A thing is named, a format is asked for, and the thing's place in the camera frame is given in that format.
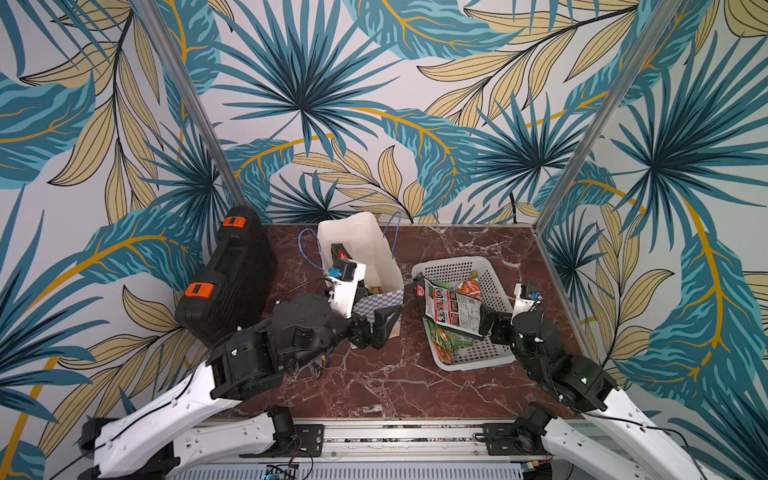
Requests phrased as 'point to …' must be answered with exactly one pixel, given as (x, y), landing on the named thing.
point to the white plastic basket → (484, 353)
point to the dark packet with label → (446, 306)
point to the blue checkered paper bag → (362, 237)
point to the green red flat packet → (471, 286)
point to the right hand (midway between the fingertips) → (499, 309)
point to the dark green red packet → (338, 251)
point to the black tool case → (233, 292)
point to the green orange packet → (446, 340)
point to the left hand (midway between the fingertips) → (380, 307)
